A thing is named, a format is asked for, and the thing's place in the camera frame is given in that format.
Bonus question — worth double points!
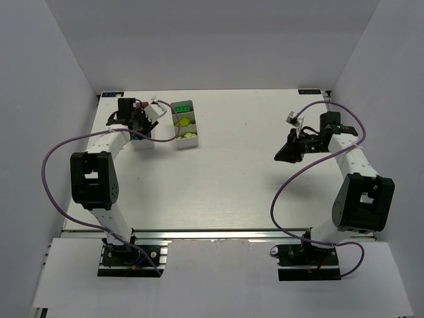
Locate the left white divided container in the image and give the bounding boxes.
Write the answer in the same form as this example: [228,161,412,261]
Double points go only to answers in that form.
[131,101,156,150]

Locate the lime 2x3 lego brick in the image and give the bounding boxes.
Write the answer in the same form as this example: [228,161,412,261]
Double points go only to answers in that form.
[174,117,195,127]

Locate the white divided container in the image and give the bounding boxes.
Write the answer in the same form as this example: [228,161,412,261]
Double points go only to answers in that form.
[171,100,199,149]
[131,101,156,150]

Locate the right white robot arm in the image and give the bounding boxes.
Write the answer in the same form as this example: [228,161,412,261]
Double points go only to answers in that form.
[274,111,395,248]

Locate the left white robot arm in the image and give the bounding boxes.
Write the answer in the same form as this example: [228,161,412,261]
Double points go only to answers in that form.
[70,97,167,244]

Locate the green lego brick top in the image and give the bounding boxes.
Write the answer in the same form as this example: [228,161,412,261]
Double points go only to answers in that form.
[175,105,191,113]

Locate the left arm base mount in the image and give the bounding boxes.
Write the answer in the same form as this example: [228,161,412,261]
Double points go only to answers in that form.
[97,235,169,278]

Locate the right white divided container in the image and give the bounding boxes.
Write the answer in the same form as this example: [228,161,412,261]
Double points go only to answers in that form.
[171,100,199,149]

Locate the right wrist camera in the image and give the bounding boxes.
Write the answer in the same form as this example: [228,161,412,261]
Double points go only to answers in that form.
[286,111,304,137]

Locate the pale green lego piece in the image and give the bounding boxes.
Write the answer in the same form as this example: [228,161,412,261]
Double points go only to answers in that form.
[184,132,197,138]

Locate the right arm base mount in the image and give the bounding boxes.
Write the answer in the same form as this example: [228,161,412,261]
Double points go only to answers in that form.
[270,242,341,282]

